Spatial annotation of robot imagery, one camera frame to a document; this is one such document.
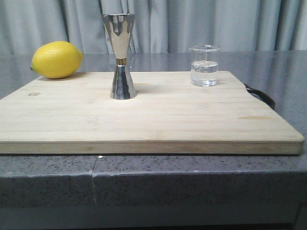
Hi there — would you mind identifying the yellow lemon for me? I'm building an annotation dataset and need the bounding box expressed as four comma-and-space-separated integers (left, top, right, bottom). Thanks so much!
31, 41, 83, 79

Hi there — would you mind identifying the steel double jigger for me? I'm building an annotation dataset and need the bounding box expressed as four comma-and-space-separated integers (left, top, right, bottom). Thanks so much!
103, 14, 136, 100

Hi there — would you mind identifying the black board handle strap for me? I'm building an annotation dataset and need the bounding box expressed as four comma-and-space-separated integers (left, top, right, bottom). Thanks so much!
244, 83, 276, 108

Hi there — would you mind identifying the small glass beaker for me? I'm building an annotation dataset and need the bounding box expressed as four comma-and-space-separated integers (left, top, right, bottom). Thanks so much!
189, 45, 221, 87

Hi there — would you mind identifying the wooden cutting board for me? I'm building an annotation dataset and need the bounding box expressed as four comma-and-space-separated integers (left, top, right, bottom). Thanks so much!
0, 71, 305, 155

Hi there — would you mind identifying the grey curtain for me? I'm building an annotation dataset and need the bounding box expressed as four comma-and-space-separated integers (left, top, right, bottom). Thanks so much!
0, 0, 307, 55

